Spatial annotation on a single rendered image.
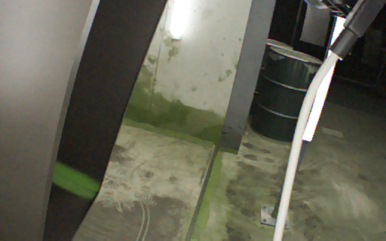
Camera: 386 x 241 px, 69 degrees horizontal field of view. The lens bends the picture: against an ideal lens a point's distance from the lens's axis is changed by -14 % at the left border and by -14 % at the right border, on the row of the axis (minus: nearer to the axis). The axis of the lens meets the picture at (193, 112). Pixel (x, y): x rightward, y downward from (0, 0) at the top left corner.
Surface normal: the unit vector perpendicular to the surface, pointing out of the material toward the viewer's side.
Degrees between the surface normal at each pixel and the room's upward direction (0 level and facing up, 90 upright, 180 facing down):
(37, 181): 90
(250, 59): 90
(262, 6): 90
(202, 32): 90
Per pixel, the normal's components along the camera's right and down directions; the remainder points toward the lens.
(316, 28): -0.16, 0.18
